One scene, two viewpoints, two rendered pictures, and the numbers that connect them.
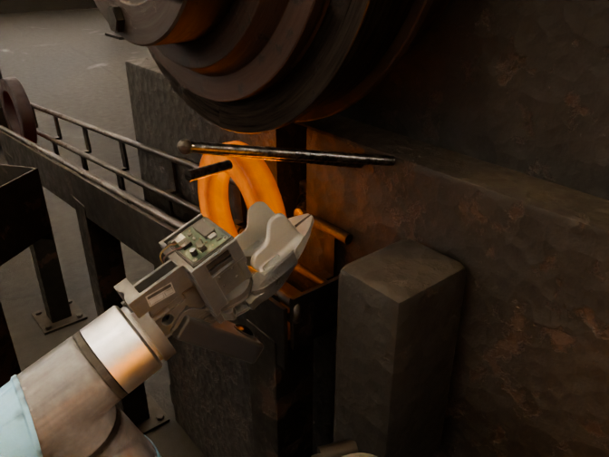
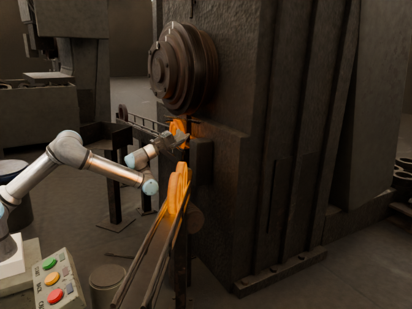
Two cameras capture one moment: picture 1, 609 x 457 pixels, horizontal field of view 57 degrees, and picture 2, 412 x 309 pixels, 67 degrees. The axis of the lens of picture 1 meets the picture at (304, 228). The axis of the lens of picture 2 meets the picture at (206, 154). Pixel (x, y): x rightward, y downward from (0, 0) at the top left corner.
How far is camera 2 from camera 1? 109 cm
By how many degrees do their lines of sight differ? 10
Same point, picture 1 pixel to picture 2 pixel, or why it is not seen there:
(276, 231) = (181, 134)
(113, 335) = (148, 147)
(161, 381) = (156, 202)
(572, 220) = (224, 130)
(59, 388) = (138, 154)
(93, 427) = (143, 163)
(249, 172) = (178, 124)
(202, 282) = (165, 140)
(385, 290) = (195, 141)
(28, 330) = not seen: hidden behind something
